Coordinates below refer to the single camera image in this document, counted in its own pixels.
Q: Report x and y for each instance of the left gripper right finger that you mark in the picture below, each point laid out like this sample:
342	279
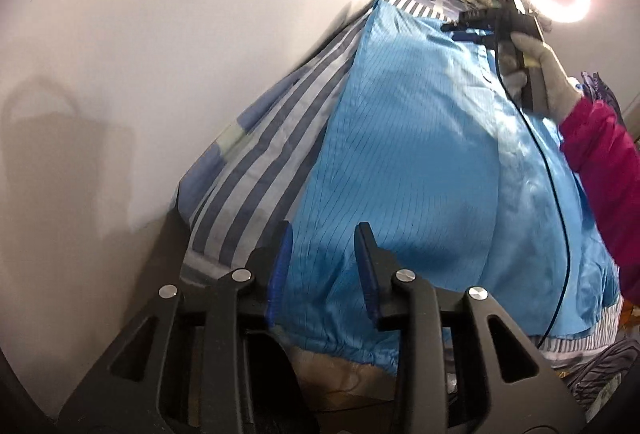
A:
367	255

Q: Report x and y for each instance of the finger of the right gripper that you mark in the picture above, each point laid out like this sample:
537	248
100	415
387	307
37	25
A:
472	37
459	27

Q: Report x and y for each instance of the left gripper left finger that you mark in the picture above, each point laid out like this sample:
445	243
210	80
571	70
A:
281	247

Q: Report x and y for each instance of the light blue work jacket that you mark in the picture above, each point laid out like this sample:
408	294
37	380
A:
424	146

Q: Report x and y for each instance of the right pink sleeve forearm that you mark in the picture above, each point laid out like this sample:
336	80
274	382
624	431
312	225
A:
603	155

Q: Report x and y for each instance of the right gloved hand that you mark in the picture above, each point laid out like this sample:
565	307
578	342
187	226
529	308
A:
562	95

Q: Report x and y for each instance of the dark navy folded jacket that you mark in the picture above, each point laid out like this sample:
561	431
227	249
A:
597	91

